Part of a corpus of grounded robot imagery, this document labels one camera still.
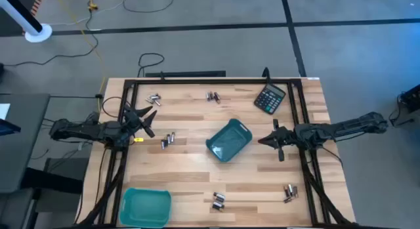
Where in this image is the blue tablet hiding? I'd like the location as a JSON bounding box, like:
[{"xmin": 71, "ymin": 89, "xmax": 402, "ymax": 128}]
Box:
[{"xmin": 0, "ymin": 118, "xmax": 22, "ymax": 137}]

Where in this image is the bright teal plastic bin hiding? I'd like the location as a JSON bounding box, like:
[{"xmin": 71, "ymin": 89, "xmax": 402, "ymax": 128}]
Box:
[{"xmin": 119, "ymin": 187, "xmax": 173, "ymax": 229}]

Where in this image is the black aluminium table frame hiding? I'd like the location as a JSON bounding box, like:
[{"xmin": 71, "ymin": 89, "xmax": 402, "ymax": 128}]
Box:
[{"xmin": 77, "ymin": 77, "xmax": 357, "ymax": 229}]

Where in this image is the yellow extension cable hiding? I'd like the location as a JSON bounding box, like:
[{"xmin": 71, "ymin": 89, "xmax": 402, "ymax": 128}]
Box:
[{"xmin": 53, "ymin": 0, "xmax": 108, "ymax": 114}]

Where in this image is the dark grey side table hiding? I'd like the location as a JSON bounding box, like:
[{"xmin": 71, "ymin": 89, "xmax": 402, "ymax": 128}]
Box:
[{"xmin": 0, "ymin": 93, "xmax": 51, "ymax": 194}]

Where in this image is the white paper sheet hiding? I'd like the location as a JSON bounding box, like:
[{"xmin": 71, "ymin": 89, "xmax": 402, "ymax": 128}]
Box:
[{"xmin": 0, "ymin": 103, "xmax": 11, "ymax": 121}]

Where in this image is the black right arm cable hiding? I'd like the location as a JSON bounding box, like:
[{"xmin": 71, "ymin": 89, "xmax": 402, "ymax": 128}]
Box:
[{"xmin": 320, "ymin": 145, "xmax": 345, "ymax": 167}]

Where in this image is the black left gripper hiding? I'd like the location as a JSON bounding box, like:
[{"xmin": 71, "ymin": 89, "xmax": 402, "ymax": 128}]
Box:
[{"xmin": 119, "ymin": 103, "xmax": 158, "ymax": 141}]

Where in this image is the white floor cable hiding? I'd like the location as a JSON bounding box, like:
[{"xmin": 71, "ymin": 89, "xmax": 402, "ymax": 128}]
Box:
[{"xmin": 49, "ymin": 0, "xmax": 132, "ymax": 26}]

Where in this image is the black flat bar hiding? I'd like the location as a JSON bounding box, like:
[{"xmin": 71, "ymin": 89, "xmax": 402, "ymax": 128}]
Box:
[{"xmin": 145, "ymin": 70, "xmax": 227, "ymax": 79}]

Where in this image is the black looped cable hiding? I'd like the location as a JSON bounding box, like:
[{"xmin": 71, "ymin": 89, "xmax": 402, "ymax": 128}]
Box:
[{"xmin": 136, "ymin": 52, "xmax": 165, "ymax": 78}]

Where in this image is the black device cable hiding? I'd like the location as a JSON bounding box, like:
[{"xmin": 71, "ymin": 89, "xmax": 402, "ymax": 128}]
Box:
[{"xmin": 388, "ymin": 106, "xmax": 415, "ymax": 127}]

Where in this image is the black desk calculator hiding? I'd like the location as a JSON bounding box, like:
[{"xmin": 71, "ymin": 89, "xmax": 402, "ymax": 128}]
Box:
[{"xmin": 253, "ymin": 83, "xmax": 287, "ymax": 115}]

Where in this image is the black floor cable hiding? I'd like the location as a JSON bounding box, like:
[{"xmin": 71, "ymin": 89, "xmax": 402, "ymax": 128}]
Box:
[
  {"xmin": 0, "ymin": 7, "xmax": 99, "ymax": 68},
  {"xmin": 123, "ymin": 0, "xmax": 175, "ymax": 14}
]

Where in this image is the black clamp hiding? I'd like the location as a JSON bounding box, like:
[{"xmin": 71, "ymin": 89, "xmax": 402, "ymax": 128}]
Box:
[{"xmin": 261, "ymin": 67, "xmax": 272, "ymax": 85}]

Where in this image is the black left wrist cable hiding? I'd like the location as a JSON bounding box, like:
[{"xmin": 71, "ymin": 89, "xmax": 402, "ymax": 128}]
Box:
[{"xmin": 101, "ymin": 96, "xmax": 125, "ymax": 120}]

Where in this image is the dark blue-teal plastic bin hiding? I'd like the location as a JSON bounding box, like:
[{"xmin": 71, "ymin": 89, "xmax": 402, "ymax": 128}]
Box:
[{"xmin": 205, "ymin": 118, "xmax": 253, "ymax": 163}]

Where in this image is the black electronic device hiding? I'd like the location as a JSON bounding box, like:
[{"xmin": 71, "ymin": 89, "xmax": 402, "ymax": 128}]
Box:
[{"xmin": 398, "ymin": 83, "xmax": 420, "ymax": 114}]

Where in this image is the white pole with round base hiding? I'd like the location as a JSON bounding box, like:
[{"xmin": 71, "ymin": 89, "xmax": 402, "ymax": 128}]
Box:
[{"xmin": 0, "ymin": 0, "xmax": 53, "ymax": 44}]

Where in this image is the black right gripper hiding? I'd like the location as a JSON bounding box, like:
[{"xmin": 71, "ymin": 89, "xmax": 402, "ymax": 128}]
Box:
[{"xmin": 257, "ymin": 118, "xmax": 296, "ymax": 163}]

